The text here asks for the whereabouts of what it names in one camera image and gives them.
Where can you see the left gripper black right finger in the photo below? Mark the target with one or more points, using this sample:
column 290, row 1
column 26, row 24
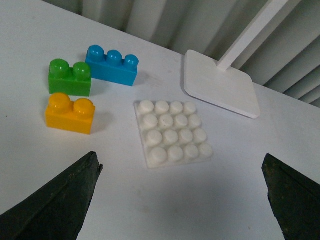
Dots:
column 294, row 200

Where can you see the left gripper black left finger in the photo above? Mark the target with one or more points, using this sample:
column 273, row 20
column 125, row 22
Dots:
column 57, row 210

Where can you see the yellow two-stud block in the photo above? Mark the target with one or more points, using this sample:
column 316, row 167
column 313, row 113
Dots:
column 74, row 116

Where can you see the green two-stud block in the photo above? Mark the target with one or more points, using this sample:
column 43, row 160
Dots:
column 73, row 81

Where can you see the blue three-stud block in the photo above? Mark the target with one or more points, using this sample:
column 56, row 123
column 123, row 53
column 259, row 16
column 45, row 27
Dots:
column 112, row 66

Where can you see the white desk lamp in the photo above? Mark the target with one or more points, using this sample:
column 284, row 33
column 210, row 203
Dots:
column 239, row 43

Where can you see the white studded base plate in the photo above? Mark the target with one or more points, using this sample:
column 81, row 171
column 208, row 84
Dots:
column 171, row 133

